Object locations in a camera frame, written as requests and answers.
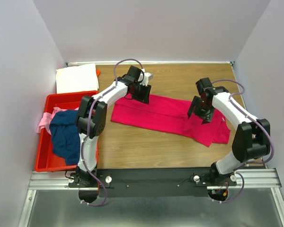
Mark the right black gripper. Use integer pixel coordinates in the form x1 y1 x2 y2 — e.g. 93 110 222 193
186 95 216 125

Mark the red plastic bin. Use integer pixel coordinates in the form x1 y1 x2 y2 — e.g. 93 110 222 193
35 91 98 172

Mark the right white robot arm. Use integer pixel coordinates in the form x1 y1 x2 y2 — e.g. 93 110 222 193
187 78 274 185

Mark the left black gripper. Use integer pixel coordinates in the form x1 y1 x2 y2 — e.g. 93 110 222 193
131 81 151 105

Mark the navy blue t shirt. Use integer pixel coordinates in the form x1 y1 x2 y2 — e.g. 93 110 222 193
49 110 80 166

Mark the light pink t shirt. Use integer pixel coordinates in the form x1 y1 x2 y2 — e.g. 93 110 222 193
36 107 79 137

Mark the aluminium frame rail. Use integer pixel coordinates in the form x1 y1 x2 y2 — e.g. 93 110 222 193
18 167 284 227

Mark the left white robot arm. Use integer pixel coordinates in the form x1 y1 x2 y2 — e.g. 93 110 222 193
75 66 153 187

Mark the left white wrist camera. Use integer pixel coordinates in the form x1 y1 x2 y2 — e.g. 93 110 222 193
138 69 153 86

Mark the magenta t shirt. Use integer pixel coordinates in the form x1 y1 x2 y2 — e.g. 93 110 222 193
111 95 231 147

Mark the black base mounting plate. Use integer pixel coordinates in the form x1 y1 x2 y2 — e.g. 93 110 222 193
67 167 237 204

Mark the folded white t shirt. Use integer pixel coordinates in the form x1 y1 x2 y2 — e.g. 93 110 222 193
55 63 99 94

